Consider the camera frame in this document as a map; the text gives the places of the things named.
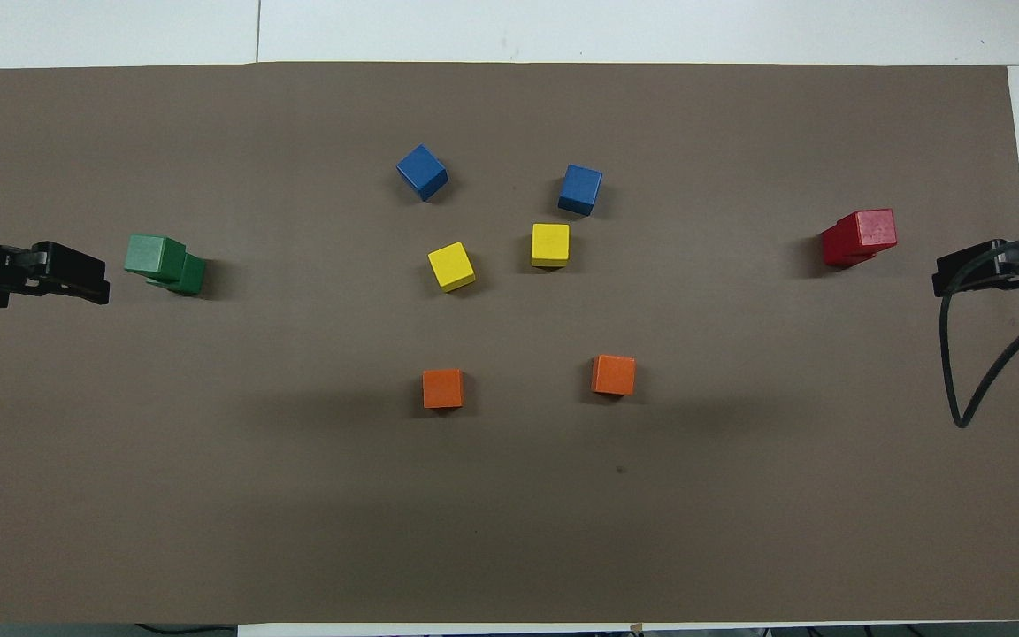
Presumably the green wooden block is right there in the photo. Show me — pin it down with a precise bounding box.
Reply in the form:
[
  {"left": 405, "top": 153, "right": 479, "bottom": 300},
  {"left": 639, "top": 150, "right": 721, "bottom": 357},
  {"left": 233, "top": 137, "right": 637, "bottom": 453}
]
[
  {"left": 124, "top": 234, "right": 188, "bottom": 284},
  {"left": 147, "top": 254, "right": 207, "bottom": 296}
]

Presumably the black floor cable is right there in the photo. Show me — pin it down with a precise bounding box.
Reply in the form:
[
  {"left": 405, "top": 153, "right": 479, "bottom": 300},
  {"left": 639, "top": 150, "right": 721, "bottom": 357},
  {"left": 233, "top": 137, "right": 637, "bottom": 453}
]
[{"left": 136, "top": 623, "right": 238, "bottom": 637}]

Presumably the blue wooden block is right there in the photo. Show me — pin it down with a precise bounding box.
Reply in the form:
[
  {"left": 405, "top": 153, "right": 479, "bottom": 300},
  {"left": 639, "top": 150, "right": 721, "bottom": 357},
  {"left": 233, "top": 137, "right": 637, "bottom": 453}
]
[
  {"left": 396, "top": 144, "right": 449, "bottom": 203},
  {"left": 558, "top": 164, "right": 603, "bottom": 218}
]

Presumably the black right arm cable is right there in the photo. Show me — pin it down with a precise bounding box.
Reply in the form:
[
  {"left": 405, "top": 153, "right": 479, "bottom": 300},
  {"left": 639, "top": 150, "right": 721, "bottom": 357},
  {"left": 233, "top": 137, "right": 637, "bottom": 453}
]
[{"left": 939, "top": 230, "right": 1019, "bottom": 430}]

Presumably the brown paper table mat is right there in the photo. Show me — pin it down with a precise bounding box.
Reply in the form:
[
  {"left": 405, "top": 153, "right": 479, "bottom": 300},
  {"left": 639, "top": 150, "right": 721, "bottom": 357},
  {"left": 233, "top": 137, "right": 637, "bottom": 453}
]
[{"left": 0, "top": 62, "right": 1019, "bottom": 625}]

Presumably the red wooden block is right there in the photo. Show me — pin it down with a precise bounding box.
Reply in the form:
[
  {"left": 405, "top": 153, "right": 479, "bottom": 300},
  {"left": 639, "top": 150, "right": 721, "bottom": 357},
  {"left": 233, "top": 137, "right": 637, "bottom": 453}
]
[
  {"left": 821, "top": 223, "right": 877, "bottom": 269},
  {"left": 837, "top": 209, "right": 898, "bottom": 257}
]

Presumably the orange wooden block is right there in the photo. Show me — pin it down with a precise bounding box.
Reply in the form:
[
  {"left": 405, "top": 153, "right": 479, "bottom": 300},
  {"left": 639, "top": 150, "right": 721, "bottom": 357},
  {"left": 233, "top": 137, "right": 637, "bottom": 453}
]
[
  {"left": 590, "top": 354, "right": 637, "bottom": 397},
  {"left": 422, "top": 368, "right": 465, "bottom": 411}
]

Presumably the yellow wooden block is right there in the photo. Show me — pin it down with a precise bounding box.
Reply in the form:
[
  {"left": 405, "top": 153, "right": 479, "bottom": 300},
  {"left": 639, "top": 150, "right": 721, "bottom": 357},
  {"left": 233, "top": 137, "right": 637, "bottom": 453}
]
[
  {"left": 531, "top": 223, "right": 571, "bottom": 269},
  {"left": 427, "top": 242, "right": 478, "bottom": 294}
]

